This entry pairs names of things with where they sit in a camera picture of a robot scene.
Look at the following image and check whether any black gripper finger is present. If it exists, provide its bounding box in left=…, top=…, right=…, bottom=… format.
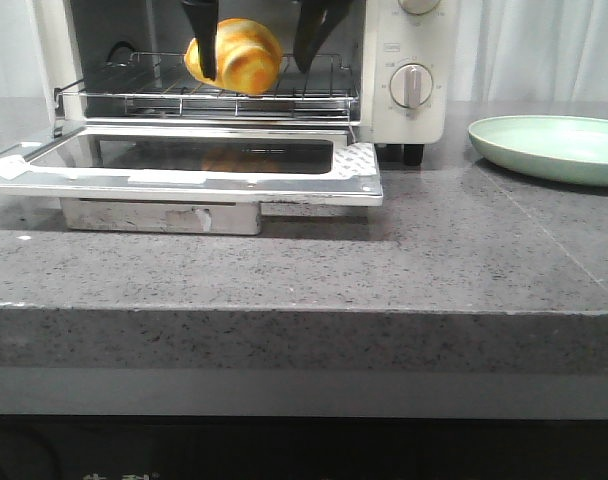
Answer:
left=293, top=0, right=352, bottom=74
left=181, top=0, right=219, bottom=80

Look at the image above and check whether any golden striped bread roll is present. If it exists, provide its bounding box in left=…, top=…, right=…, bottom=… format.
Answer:
left=184, top=18, right=283, bottom=96

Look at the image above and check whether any white glass oven door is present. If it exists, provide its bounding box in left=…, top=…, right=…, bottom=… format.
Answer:
left=0, top=121, right=383, bottom=235

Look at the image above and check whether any white Toshiba toaster oven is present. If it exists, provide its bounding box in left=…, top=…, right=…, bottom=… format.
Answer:
left=31, top=1, right=458, bottom=165

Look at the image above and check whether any upper oven control knob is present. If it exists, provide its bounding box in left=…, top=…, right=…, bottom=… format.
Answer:
left=398, top=0, right=440, bottom=16

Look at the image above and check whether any lower oven timer knob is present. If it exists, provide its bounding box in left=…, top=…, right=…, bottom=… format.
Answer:
left=389, top=64, right=433, bottom=109

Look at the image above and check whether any light green round plate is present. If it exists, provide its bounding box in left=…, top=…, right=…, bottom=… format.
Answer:
left=468, top=115, right=608, bottom=187

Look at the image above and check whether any metal wire oven rack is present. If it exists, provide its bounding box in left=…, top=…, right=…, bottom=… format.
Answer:
left=54, top=52, right=359, bottom=125

